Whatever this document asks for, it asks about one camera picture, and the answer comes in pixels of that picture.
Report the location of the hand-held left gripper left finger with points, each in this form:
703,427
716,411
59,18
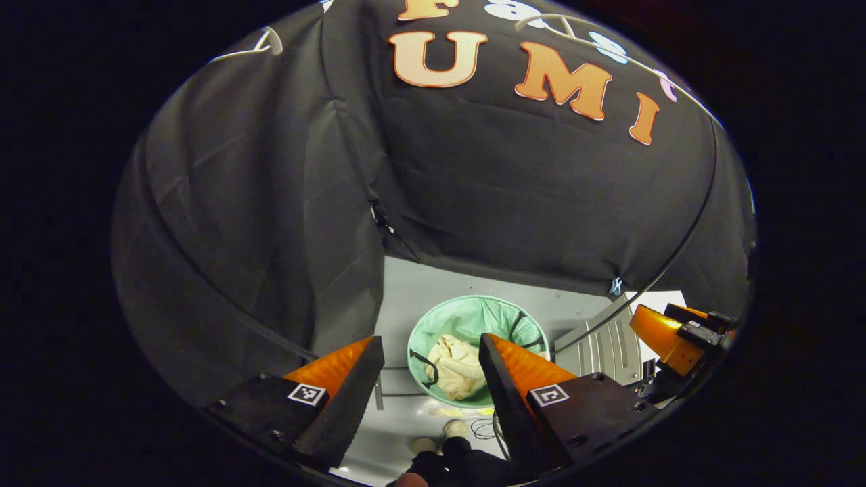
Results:
345,406

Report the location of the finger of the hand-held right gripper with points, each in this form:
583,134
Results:
659,335

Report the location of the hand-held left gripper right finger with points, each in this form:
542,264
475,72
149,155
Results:
514,412

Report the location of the cream collared shirt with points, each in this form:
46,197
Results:
457,365

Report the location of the green laundry hamper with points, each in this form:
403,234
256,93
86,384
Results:
473,318

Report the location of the white plastic hanger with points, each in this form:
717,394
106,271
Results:
274,42
534,19

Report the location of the white flat board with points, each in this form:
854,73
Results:
666,299

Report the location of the grey ribbed metal panel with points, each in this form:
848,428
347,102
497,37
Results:
602,345

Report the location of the person's beige shoe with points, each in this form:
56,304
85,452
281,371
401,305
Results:
425,444
455,428

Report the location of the yellow floor tape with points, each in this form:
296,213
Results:
453,411

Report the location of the small blue clip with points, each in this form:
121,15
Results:
616,286

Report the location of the person's dark trousers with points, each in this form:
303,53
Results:
460,467

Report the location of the black backdrop cloth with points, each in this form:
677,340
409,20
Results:
507,189

